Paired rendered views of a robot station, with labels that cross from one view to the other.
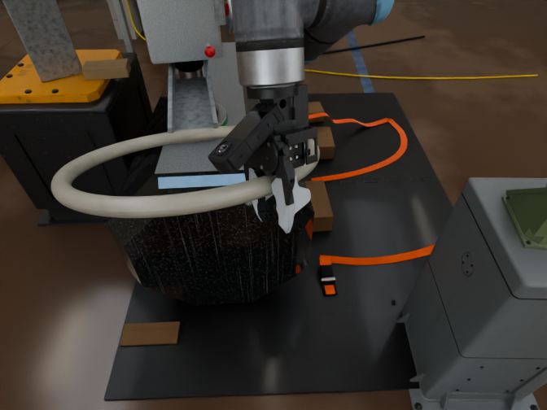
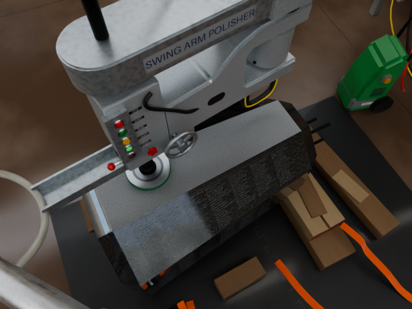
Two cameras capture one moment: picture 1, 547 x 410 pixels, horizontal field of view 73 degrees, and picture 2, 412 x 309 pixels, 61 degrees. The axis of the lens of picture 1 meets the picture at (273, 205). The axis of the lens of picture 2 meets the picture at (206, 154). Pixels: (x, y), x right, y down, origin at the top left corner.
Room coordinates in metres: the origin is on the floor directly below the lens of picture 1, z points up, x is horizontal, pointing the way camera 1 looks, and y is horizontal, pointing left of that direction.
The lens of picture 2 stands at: (1.18, -0.53, 2.37)
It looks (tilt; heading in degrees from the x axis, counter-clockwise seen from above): 61 degrees down; 68
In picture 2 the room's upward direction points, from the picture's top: 1 degrees counter-clockwise
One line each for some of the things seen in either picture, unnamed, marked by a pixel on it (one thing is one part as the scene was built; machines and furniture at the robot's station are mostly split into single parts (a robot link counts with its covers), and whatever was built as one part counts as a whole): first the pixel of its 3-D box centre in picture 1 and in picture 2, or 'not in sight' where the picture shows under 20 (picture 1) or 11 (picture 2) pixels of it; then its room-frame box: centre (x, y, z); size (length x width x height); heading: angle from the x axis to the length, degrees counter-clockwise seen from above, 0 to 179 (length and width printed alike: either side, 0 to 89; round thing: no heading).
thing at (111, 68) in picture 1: (107, 69); not in sight; (1.70, 0.80, 0.81); 0.20 x 0.10 x 0.05; 100
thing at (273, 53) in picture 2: not in sight; (268, 36); (1.86, 0.41, 1.33); 0.19 x 0.19 x 0.20
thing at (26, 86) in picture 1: (61, 73); not in sight; (1.74, 1.05, 0.76); 0.49 x 0.49 x 0.05; 2
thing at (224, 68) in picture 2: not in sight; (217, 73); (1.60, 0.35, 1.29); 0.74 x 0.23 x 0.49; 11
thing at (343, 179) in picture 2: not in sight; (349, 186); (2.47, -0.01, 0.11); 0.25 x 0.10 x 0.01; 106
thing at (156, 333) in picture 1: (150, 333); (91, 213); (0.75, 0.55, 0.02); 0.25 x 0.10 x 0.01; 92
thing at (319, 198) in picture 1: (317, 205); (239, 278); (1.50, -0.26, 0.07); 0.30 x 0.12 x 0.12; 5
